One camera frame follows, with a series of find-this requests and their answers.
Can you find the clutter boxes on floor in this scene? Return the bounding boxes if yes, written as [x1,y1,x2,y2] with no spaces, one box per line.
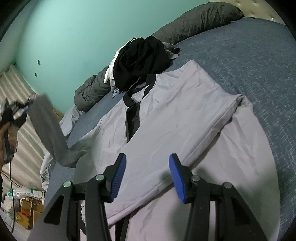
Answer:
[1,188,45,230]

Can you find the blue patterned bed sheet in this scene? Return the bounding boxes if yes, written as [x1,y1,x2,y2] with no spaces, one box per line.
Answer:
[43,17,296,241]

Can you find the black clothes pile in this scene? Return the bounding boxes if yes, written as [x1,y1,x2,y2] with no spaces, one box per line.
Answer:
[110,36,180,92]

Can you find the striped beige curtain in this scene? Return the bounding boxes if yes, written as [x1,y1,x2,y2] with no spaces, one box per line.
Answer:
[0,64,63,193]

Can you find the dark grey rolled duvet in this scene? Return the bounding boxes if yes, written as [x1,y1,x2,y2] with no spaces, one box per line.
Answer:
[74,3,244,112]

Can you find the person's left hand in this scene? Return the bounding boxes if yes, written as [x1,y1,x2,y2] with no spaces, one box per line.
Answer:
[1,122,18,166]

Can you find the white garment in pile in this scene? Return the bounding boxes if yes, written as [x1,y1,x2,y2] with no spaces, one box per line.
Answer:
[103,38,137,83]

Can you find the light grey jacket black trim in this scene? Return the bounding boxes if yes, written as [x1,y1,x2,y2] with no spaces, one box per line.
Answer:
[29,60,280,240]

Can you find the light grey sheet at bedside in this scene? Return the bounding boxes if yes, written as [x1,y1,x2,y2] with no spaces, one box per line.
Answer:
[40,105,82,191]

